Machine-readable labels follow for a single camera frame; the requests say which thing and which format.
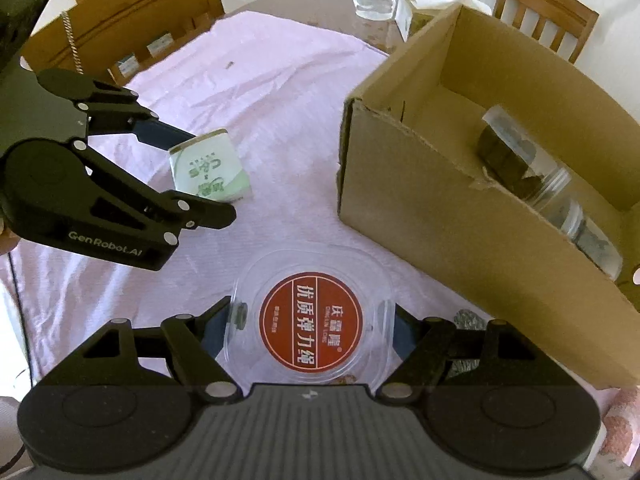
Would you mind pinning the pink knitted cloth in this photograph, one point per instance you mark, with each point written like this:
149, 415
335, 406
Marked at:
622, 430

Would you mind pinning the clear plastic jar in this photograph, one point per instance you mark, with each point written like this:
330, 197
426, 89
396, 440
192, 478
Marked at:
587, 240

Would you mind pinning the brown cardboard box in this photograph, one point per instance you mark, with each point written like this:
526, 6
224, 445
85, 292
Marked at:
425, 220

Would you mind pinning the green white tissue pack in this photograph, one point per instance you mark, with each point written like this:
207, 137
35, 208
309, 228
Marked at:
215, 167

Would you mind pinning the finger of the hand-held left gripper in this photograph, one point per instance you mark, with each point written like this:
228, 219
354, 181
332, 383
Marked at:
200, 215
160, 132

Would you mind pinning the pink tablecloth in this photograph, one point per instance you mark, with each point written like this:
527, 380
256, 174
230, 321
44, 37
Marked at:
280, 110

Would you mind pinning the white tissue box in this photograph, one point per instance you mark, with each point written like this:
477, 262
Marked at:
425, 7

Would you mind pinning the clear jar with dark contents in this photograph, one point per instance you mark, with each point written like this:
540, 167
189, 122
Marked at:
505, 152

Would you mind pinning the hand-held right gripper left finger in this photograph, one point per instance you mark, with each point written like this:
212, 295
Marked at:
220, 321

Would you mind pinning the wooden chair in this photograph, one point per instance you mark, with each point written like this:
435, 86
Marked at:
550, 5
100, 35

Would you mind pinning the brown wooden desktop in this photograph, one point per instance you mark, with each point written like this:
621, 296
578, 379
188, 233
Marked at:
320, 0

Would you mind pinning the clear plastic box red label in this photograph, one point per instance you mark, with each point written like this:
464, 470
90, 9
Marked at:
310, 320

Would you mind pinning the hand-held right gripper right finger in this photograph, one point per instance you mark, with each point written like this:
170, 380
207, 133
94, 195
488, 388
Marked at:
401, 331

